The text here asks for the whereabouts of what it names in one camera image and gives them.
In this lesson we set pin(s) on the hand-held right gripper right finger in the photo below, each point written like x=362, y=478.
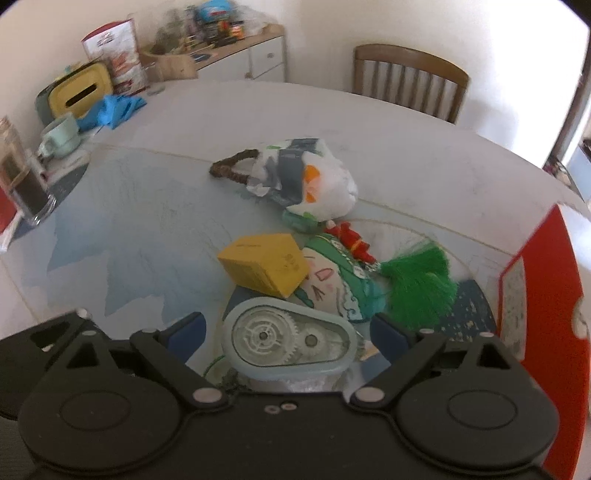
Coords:
x=388, y=338

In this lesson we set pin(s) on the red knot ornament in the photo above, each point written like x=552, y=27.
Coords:
x=353, y=237

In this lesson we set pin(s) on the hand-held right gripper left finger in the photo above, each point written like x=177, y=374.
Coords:
x=188, y=331

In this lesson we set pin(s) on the glass jar black lid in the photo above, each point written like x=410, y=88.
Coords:
x=237, y=30

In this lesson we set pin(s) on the dark blue round pad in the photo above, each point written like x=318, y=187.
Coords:
x=201, y=57

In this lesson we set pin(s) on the glass bottle with dark liquid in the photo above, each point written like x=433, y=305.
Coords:
x=21, y=180

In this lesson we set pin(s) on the blue printed table mat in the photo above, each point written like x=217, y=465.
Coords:
x=152, y=230

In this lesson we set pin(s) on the yellow lidded tissue box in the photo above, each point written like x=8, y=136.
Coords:
x=78, y=92

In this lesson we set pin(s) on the blue cloth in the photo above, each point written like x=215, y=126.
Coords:
x=113, y=110

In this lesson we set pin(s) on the red flat object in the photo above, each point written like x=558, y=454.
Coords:
x=7, y=210

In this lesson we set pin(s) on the green haired face plush pouch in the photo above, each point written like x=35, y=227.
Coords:
x=339, y=286

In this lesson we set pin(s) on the glass vase with plants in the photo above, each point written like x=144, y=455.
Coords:
x=173, y=32

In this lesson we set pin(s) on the green tassel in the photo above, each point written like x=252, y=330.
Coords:
x=422, y=281

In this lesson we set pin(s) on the red and white carton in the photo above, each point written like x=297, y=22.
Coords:
x=115, y=53

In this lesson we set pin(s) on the white wood-topped sideboard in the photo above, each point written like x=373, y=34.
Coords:
x=249, y=57

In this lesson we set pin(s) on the light blue correction tape dispenser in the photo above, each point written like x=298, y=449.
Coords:
x=288, y=339

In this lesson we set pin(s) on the yellow cardboard box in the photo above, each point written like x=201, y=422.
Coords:
x=263, y=263

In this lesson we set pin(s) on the red cardboard box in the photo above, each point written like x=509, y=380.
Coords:
x=554, y=323

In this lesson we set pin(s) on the light wooden box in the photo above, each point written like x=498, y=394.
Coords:
x=171, y=64

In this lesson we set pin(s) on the clear drinking glass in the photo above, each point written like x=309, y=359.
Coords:
x=156, y=83

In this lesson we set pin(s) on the small green packet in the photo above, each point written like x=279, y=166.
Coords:
x=300, y=221

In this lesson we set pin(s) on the mint green cup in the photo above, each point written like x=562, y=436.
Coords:
x=60, y=136

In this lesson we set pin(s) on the clear plastic bag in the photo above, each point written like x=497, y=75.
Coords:
x=256, y=21

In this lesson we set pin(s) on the brown wooden chair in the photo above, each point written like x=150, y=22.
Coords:
x=411, y=78

